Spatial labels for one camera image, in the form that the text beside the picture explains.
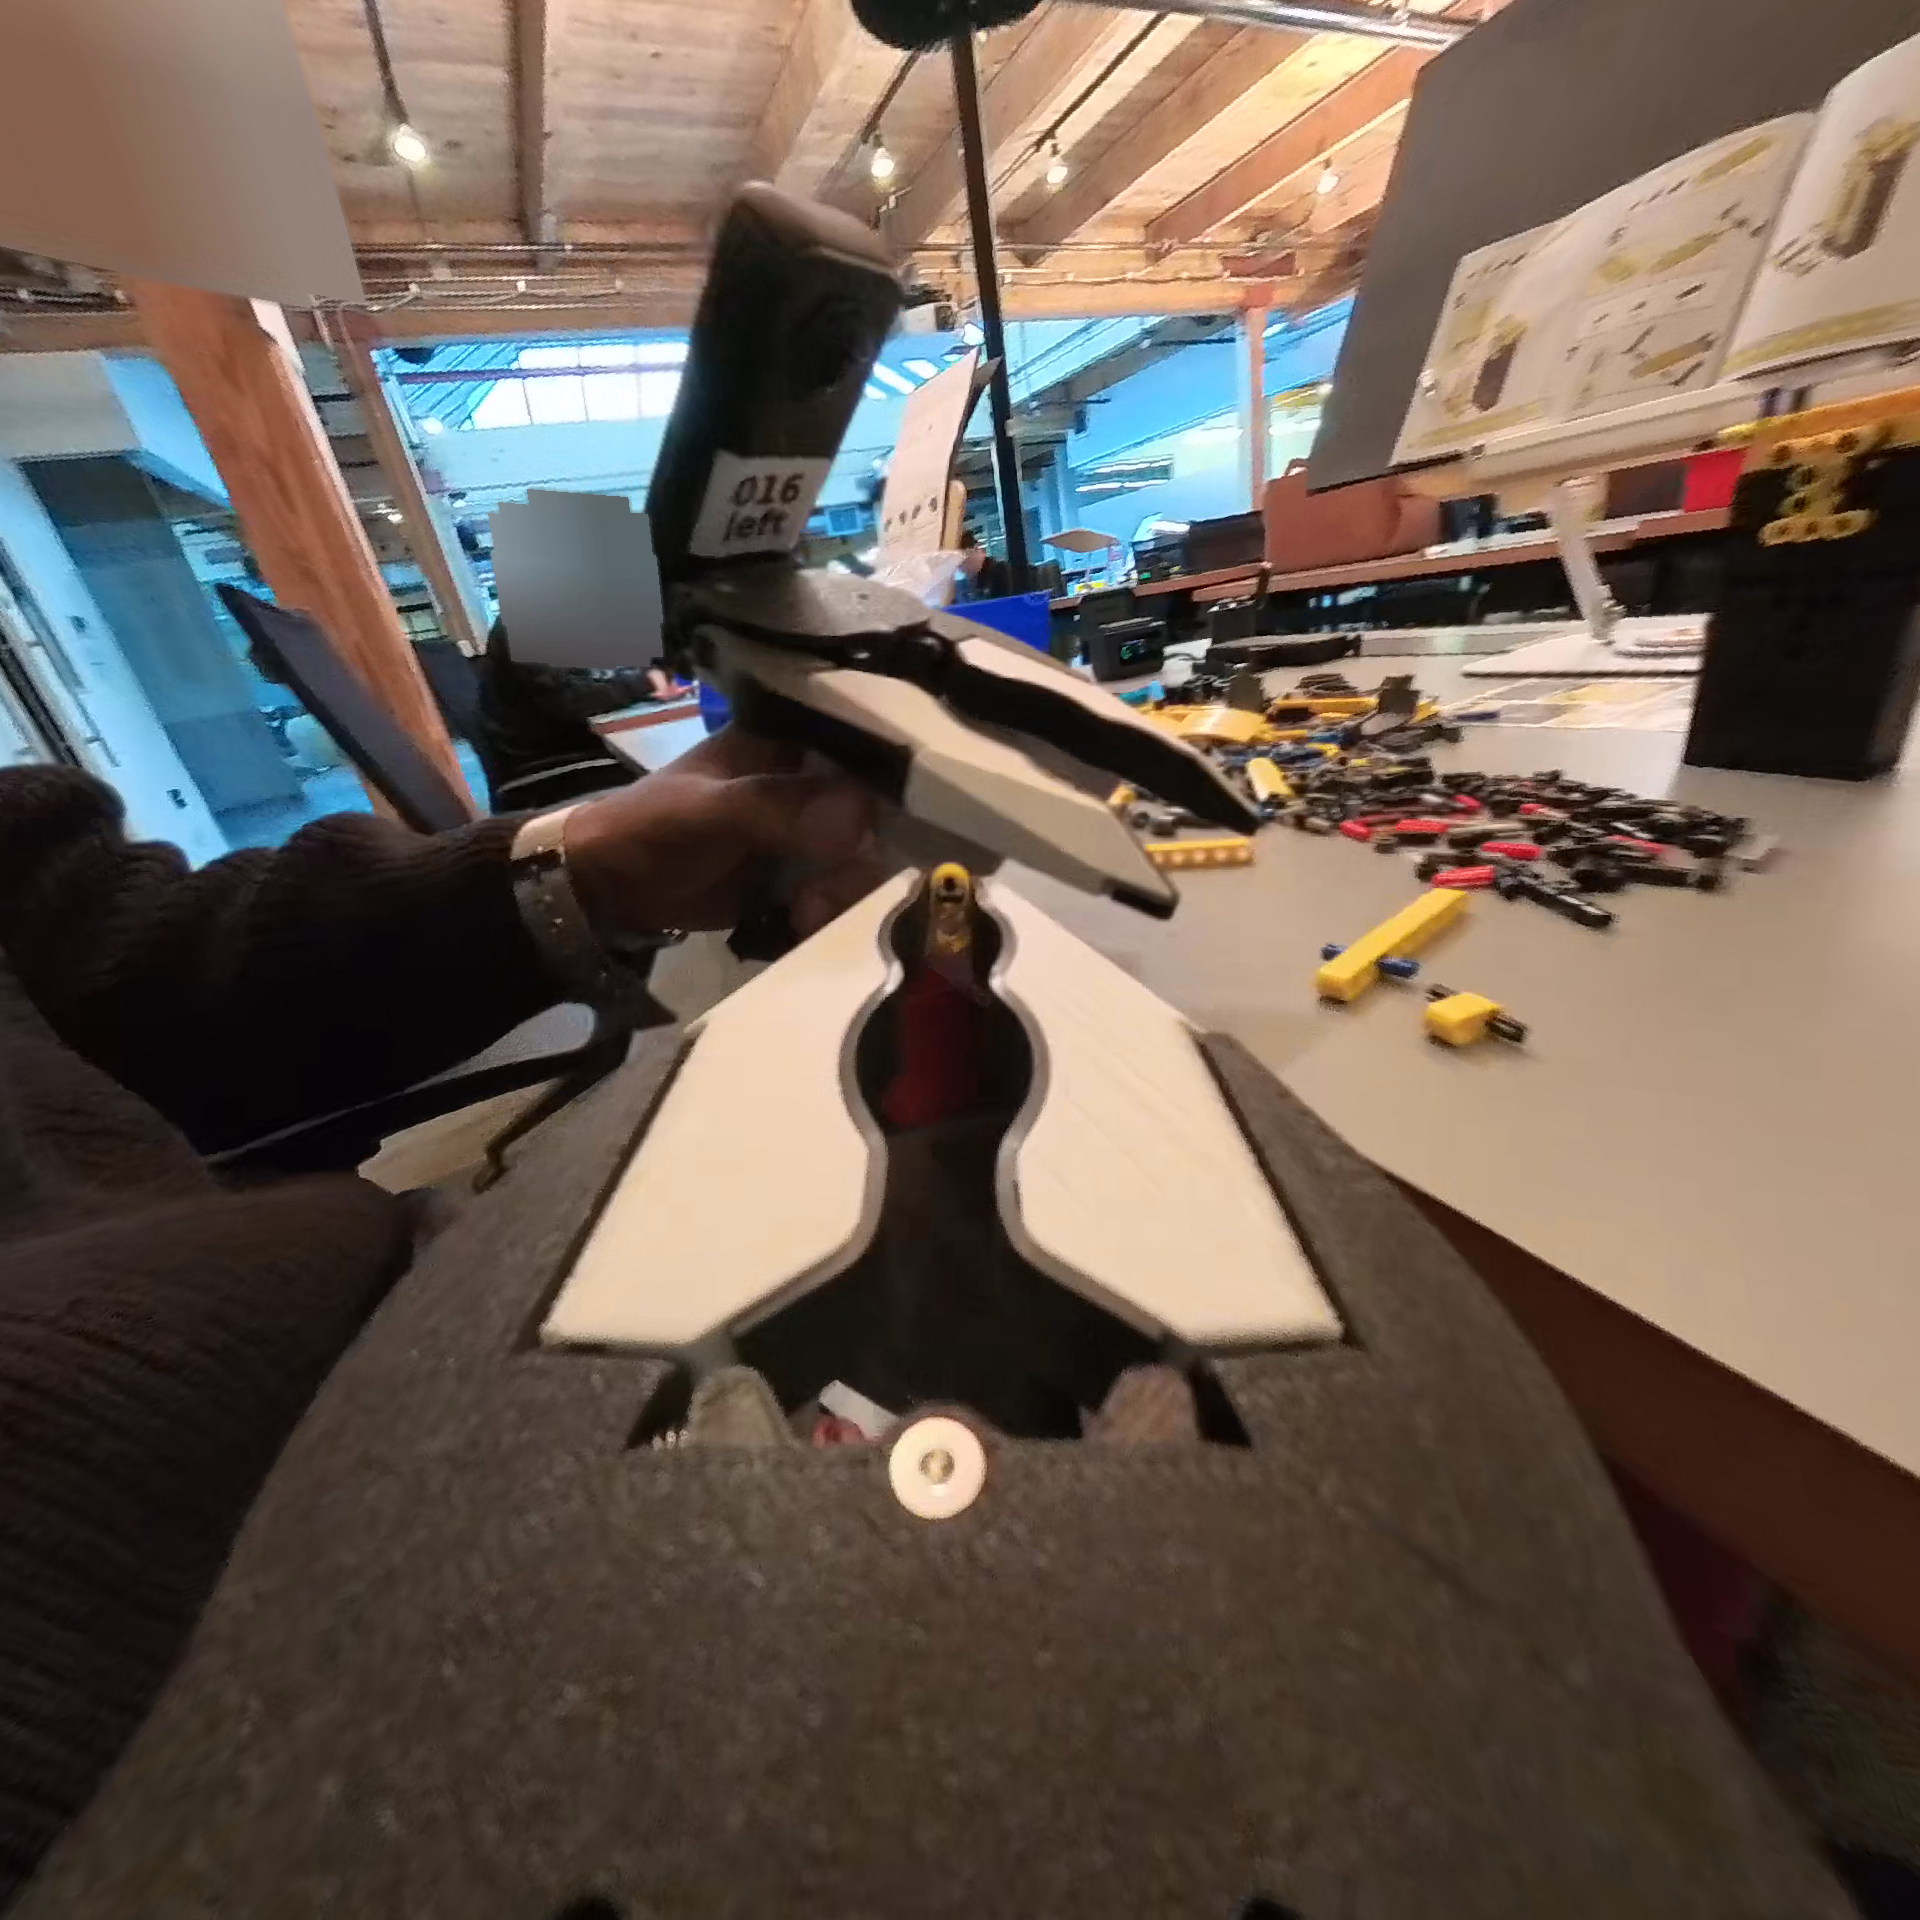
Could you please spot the blue toy pin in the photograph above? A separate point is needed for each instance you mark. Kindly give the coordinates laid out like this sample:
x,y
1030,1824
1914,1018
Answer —
x,y
1397,967

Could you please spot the person's dark knit sweater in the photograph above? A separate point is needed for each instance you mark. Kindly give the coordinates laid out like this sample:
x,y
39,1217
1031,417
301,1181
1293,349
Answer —
x,y
150,1425

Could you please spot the blue storage bin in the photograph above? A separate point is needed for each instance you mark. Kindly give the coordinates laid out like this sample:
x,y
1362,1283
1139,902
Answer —
x,y
1014,623

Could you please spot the small yellow connector with axle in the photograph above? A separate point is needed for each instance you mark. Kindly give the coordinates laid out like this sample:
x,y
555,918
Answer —
x,y
1507,1026

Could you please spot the person's left hand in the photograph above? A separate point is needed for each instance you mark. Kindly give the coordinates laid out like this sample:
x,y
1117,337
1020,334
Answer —
x,y
704,839

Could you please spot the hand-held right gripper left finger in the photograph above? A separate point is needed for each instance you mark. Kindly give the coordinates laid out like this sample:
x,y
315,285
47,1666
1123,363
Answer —
x,y
735,1184

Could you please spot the black bracket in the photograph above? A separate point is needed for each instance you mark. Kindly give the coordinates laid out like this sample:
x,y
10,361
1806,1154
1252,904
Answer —
x,y
1277,653

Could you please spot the long yellow toy beam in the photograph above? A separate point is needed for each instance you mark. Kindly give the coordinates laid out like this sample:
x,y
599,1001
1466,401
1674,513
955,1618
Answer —
x,y
1396,938

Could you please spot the black stand pole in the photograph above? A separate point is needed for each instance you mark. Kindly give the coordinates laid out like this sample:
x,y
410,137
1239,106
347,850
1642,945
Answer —
x,y
991,376

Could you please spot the wooden pillar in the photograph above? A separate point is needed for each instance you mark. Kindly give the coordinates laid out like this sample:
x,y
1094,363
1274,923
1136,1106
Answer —
x,y
254,450

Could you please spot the dark grey board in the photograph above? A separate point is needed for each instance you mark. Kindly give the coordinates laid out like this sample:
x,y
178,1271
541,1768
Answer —
x,y
1501,119

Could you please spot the black device with screen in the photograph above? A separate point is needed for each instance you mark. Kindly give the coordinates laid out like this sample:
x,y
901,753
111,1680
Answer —
x,y
1118,645

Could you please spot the open instruction booklet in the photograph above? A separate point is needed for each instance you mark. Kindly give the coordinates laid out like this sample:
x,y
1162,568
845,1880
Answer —
x,y
1622,301

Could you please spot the red bag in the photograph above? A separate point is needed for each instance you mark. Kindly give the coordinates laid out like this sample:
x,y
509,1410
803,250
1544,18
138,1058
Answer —
x,y
931,1049

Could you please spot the yellow frame block with holes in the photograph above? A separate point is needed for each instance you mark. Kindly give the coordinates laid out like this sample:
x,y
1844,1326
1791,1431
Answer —
x,y
1202,853

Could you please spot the short yellow toy connector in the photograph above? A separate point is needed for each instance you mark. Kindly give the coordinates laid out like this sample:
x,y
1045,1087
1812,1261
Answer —
x,y
950,933

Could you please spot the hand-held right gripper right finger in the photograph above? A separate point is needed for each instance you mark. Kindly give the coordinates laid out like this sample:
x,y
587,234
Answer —
x,y
1172,1184

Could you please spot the brown box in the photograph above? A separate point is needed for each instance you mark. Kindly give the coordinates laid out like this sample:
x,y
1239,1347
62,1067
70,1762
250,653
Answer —
x,y
1335,517

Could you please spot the silver wristwatch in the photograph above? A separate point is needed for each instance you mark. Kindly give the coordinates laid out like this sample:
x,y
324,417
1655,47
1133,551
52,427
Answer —
x,y
551,902

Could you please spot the person's left forearm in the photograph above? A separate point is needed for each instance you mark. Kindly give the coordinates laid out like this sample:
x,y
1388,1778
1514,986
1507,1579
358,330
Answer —
x,y
301,960

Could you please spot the pile of black red pins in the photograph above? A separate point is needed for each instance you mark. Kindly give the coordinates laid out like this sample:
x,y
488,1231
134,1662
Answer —
x,y
1576,839

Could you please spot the white poster board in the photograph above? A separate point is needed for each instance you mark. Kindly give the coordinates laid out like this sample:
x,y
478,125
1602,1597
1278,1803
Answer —
x,y
922,464

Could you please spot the black flat panel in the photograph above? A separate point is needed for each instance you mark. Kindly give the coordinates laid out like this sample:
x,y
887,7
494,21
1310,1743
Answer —
x,y
347,705

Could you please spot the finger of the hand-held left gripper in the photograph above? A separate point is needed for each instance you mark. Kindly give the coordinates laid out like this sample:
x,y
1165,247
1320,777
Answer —
x,y
974,797
1110,720

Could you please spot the black cardboard box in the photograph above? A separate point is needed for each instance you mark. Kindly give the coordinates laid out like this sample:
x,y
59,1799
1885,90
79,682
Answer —
x,y
1800,645

